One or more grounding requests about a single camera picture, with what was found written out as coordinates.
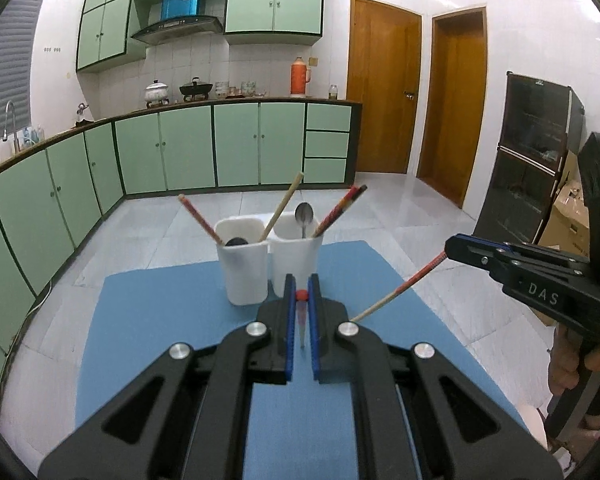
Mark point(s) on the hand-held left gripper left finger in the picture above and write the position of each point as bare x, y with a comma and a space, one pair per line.
290, 335

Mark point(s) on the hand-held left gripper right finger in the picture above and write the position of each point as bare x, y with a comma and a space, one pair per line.
316, 335

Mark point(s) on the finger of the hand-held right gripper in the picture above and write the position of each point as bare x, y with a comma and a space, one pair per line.
490, 244
475, 259

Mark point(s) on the white double utensil holder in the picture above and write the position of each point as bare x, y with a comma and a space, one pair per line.
245, 275

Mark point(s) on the metal spoon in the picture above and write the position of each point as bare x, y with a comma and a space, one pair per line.
304, 214

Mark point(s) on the plain wooden chopstick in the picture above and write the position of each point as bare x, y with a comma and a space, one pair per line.
282, 205

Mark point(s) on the person's right hand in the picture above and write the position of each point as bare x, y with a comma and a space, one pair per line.
565, 365

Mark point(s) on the cardboard box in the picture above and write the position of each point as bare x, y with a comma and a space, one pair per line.
567, 210

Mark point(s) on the black glass-front cabinet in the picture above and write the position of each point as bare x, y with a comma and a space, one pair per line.
525, 160

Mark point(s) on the black spoon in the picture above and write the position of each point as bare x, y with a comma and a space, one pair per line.
236, 241

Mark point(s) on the blue table mat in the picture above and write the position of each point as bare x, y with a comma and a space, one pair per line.
170, 320

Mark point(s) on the wooden door in recess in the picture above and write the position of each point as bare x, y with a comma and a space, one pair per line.
455, 105

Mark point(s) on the closed wooden door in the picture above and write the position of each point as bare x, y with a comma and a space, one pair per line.
385, 85

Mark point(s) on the green base cabinets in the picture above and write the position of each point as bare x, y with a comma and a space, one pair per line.
180, 150

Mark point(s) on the glass jar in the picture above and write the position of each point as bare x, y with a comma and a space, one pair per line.
333, 92

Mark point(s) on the brown kitchen countertop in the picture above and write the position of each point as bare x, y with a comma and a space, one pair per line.
230, 101

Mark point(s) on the tray of drinking glasses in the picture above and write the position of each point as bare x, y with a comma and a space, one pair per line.
240, 90

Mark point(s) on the orange thermos flask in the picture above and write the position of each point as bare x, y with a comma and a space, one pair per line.
298, 77

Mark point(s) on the black wok on stove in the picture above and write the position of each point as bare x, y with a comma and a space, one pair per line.
196, 90

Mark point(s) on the white lidded pot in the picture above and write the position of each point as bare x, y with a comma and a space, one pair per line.
156, 94

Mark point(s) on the range hood with blue film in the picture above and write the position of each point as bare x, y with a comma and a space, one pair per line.
180, 15

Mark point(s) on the chrome sink faucet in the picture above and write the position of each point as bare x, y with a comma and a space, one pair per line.
14, 130

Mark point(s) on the grey window blind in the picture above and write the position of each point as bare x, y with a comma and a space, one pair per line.
5, 60

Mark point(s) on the green wall cabinet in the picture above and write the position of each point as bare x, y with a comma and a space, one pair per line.
105, 25
275, 0

